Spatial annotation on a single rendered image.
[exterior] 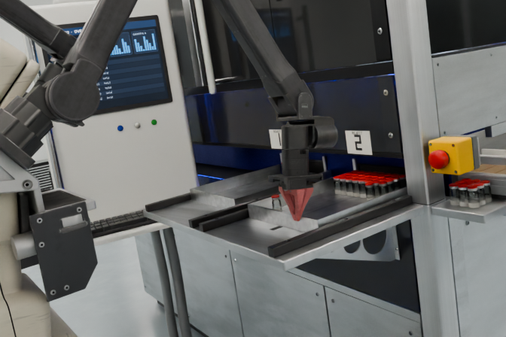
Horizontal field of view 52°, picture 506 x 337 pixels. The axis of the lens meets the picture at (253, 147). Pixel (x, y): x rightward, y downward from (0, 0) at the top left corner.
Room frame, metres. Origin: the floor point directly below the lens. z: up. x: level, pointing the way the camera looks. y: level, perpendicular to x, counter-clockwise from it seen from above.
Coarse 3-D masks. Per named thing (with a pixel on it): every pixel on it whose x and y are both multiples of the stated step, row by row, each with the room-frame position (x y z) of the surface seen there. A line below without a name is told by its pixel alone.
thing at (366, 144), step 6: (348, 132) 1.32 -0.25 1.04; (354, 132) 1.30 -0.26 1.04; (360, 132) 1.28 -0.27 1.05; (366, 132) 1.26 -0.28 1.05; (348, 138) 1.32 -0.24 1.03; (354, 138) 1.30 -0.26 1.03; (366, 138) 1.27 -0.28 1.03; (348, 144) 1.32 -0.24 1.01; (354, 144) 1.30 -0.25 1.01; (360, 144) 1.29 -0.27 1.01; (366, 144) 1.27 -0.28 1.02; (348, 150) 1.32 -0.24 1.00; (354, 150) 1.31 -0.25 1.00; (360, 150) 1.29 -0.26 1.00; (366, 150) 1.27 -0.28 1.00
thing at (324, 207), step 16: (320, 192) 1.38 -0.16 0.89; (400, 192) 1.18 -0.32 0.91; (256, 208) 1.22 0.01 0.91; (272, 208) 1.29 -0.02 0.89; (288, 208) 1.28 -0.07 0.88; (304, 208) 1.25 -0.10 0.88; (320, 208) 1.23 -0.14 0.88; (336, 208) 1.21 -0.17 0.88; (352, 208) 1.09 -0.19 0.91; (368, 208) 1.12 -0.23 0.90; (288, 224) 1.12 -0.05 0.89; (304, 224) 1.07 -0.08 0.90; (320, 224) 1.04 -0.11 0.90
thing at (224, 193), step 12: (264, 168) 1.69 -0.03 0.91; (276, 168) 1.72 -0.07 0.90; (228, 180) 1.62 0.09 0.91; (240, 180) 1.64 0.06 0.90; (252, 180) 1.67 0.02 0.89; (264, 180) 1.67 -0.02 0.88; (192, 192) 1.53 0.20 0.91; (204, 192) 1.47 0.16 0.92; (216, 192) 1.59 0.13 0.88; (228, 192) 1.57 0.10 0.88; (240, 192) 1.55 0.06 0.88; (252, 192) 1.52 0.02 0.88; (264, 192) 1.38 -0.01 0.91; (276, 192) 1.40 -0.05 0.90; (216, 204) 1.42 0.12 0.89; (228, 204) 1.36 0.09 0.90
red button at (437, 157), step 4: (432, 152) 1.07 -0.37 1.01; (436, 152) 1.06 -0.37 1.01; (440, 152) 1.06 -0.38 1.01; (444, 152) 1.06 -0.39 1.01; (428, 156) 1.08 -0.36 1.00; (432, 156) 1.06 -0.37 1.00; (436, 156) 1.06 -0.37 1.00; (440, 156) 1.05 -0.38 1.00; (444, 156) 1.05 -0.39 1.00; (428, 160) 1.08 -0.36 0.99; (432, 160) 1.06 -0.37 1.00; (436, 160) 1.06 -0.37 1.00; (440, 160) 1.05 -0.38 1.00; (444, 160) 1.05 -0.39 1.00; (448, 160) 1.06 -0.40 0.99; (432, 164) 1.07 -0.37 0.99; (436, 164) 1.06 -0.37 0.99; (440, 164) 1.05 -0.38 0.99; (444, 164) 1.05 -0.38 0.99; (436, 168) 1.06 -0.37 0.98; (440, 168) 1.06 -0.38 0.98
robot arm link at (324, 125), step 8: (304, 96) 1.08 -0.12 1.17; (304, 104) 1.07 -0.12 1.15; (304, 112) 1.07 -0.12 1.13; (280, 120) 1.12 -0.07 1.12; (304, 120) 1.14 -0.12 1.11; (312, 120) 1.11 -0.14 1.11; (320, 120) 1.12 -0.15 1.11; (328, 120) 1.13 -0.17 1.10; (320, 128) 1.11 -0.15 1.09; (328, 128) 1.12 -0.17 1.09; (336, 128) 1.13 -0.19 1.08; (320, 136) 1.10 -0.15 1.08; (328, 136) 1.11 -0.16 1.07; (336, 136) 1.13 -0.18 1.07; (312, 144) 1.11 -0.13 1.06; (320, 144) 1.11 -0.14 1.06; (328, 144) 1.12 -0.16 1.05
